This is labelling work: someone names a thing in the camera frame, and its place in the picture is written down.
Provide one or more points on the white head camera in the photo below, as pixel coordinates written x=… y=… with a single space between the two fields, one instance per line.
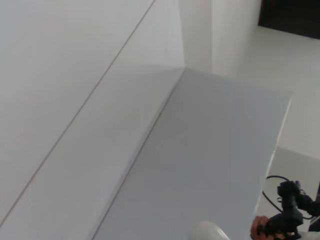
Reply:
x=210 y=232

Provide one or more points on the person right hand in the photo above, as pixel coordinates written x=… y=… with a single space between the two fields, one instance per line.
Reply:
x=257 y=227

